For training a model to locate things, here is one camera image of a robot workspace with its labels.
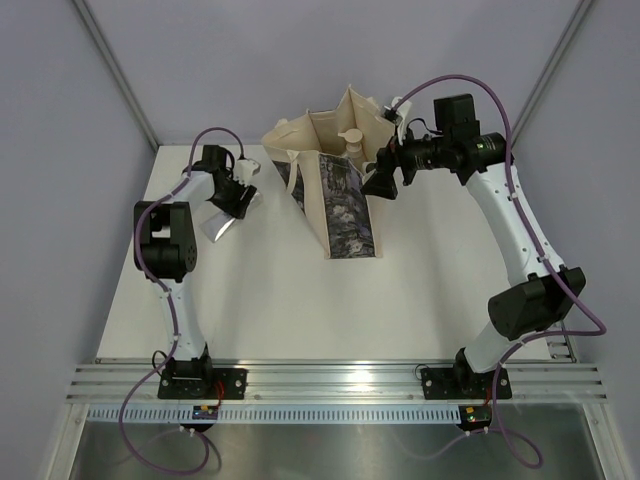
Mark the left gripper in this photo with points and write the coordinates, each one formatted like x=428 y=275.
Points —
x=237 y=207

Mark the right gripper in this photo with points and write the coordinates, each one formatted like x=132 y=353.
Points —
x=382 y=183

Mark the silver squeeze tube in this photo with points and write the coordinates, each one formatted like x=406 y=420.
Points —
x=220 y=223

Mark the cream canvas tote bag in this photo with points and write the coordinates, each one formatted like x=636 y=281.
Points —
x=310 y=157

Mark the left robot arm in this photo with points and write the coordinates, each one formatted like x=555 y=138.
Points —
x=165 y=250

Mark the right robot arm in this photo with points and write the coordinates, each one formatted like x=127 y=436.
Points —
x=540 y=285

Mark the beige pump bottle in bag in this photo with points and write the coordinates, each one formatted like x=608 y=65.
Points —
x=353 y=145

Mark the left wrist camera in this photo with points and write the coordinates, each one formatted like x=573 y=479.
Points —
x=245 y=170

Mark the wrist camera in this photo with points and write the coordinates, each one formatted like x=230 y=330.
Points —
x=245 y=170
x=397 y=112

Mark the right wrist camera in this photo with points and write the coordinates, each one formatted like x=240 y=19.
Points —
x=397 y=112

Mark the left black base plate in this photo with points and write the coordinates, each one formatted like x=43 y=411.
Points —
x=229 y=383

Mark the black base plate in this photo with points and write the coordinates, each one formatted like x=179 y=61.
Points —
x=229 y=383
x=445 y=383

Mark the aluminium frame post left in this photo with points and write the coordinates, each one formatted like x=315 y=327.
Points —
x=115 y=71

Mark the aluminium frame post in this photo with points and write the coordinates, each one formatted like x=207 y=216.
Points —
x=115 y=71
x=554 y=61

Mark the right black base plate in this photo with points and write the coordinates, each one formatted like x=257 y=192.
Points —
x=445 y=383

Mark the aluminium mounting rail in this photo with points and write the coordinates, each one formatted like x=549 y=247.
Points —
x=348 y=382

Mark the white slotted cable duct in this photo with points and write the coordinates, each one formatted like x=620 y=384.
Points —
x=322 y=414

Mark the aluminium frame post right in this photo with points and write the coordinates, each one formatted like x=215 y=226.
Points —
x=554 y=61

